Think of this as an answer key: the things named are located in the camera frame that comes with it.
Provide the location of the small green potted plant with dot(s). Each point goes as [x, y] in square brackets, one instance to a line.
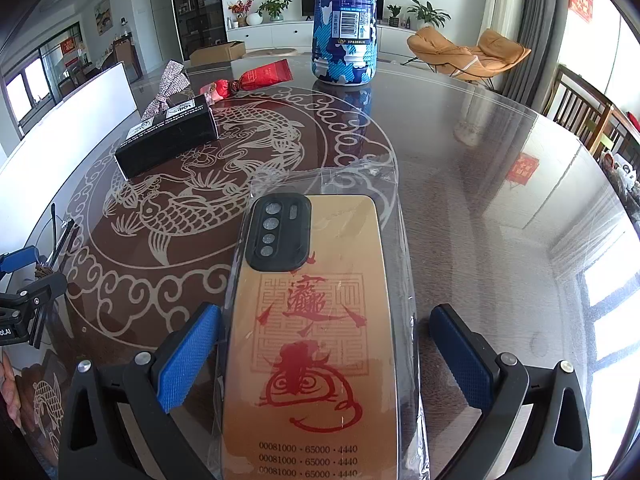
[394, 12]

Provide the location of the colourful clutter pile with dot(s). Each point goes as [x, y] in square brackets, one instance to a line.
[622, 172]

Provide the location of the clear blue safety glasses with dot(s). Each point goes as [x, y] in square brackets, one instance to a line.
[64, 247]

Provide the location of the grey curtain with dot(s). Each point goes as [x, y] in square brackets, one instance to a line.
[540, 20]

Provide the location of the red wall decoration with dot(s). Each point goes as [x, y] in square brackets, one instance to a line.
[581, 1]

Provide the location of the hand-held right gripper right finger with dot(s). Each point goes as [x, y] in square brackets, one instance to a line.
[462, 355]

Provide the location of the round ceiling light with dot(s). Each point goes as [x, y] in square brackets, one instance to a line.
[55, 0]

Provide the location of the patterned glass desktop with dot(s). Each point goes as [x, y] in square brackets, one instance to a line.
[475, 235]

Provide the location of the dark glass display cabinet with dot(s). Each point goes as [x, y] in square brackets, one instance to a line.
[197, 5]

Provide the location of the cardboard box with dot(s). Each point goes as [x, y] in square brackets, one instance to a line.
[217, 52]

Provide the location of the white television cabinet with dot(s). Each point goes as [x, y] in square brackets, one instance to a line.
[280, 32]

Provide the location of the small red wrapped candy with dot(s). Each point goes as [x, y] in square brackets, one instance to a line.
[220, 89]

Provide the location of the red door banner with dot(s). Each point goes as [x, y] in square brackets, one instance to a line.
[70, 51]

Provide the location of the red flowers in vase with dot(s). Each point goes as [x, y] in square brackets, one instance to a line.
[240, 7]

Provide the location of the round white vase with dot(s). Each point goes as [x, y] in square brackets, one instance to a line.
[254, 19]

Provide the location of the person's left hand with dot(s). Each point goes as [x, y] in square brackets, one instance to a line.
[7, 390]

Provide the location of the large leafy potted plant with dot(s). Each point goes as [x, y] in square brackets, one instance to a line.
[427, 11]

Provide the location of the bagged tan phone case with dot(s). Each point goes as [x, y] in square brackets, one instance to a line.
[310, 335]

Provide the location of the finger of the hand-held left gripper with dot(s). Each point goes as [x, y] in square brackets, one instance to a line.
[40, 287]
[20, 258]

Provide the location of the wooden dining chair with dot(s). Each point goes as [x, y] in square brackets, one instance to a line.
[620, 135]
[575, 105]

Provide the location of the black printed box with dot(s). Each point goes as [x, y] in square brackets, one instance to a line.
[165, 135]

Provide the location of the rhinestone bow hair claw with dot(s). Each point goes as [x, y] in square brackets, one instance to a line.
[167, 85]

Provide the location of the red candy packet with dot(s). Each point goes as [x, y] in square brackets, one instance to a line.
[265, 75]

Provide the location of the blue camouflage bottle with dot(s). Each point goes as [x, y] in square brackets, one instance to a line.
[345, 35]

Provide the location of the framed wall picture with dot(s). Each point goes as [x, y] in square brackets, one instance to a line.
[103, 15]

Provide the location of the orange lounge chair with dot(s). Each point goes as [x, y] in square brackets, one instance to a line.
[450, 52]

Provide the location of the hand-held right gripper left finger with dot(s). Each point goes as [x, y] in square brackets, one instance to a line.
[187, 355]

